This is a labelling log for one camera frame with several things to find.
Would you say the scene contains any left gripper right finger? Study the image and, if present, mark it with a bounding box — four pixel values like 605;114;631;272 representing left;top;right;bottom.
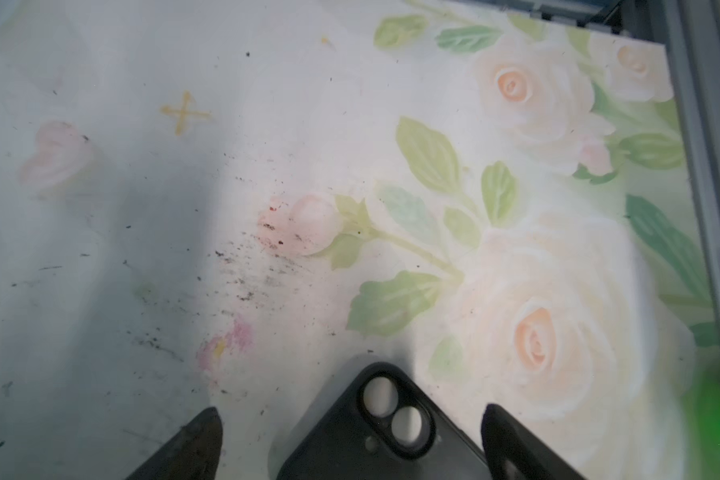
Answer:
481;403;584;480

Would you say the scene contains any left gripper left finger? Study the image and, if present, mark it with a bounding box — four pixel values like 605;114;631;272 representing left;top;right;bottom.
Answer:
126;407;223;480

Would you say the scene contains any black phone case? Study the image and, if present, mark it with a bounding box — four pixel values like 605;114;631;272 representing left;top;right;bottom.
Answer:
277;362;491;479

